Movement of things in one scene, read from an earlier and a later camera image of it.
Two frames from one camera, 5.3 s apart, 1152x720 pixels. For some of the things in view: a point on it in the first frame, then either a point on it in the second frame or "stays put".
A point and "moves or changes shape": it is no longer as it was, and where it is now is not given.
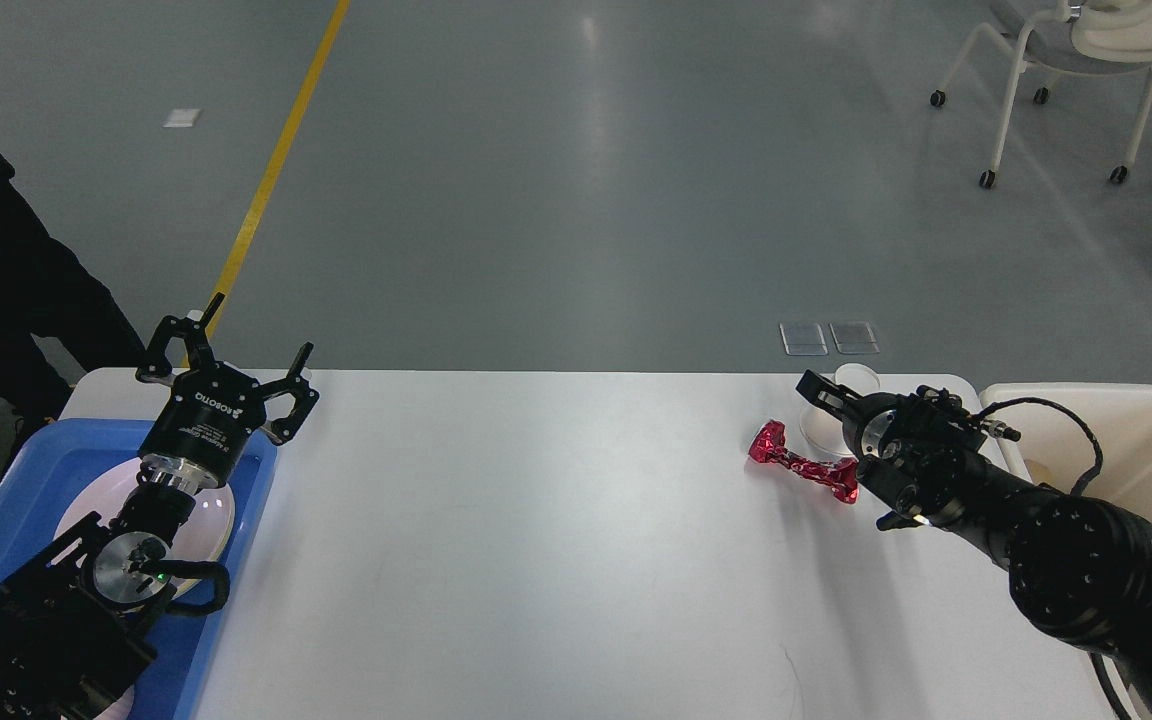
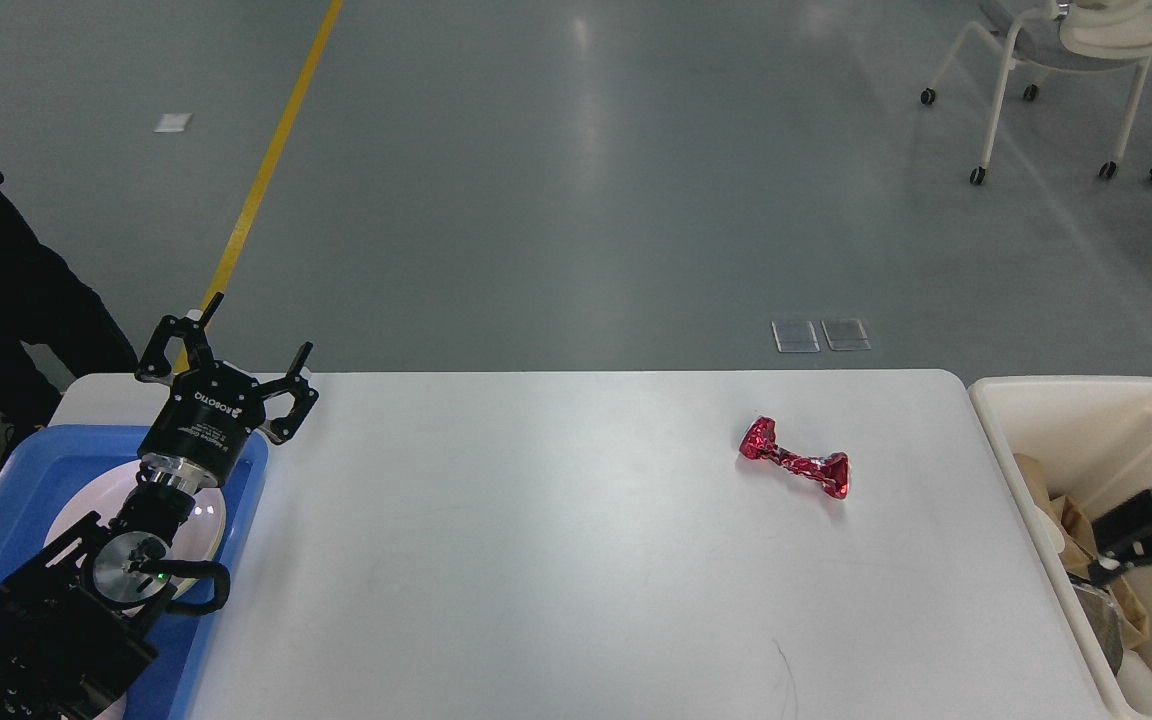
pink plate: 203,532 stays put
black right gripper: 874,426 → 1149,517
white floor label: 180,118 stays put
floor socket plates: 854,338 stays put
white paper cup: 824,429 moves or changes shape
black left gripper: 206,422 stays put
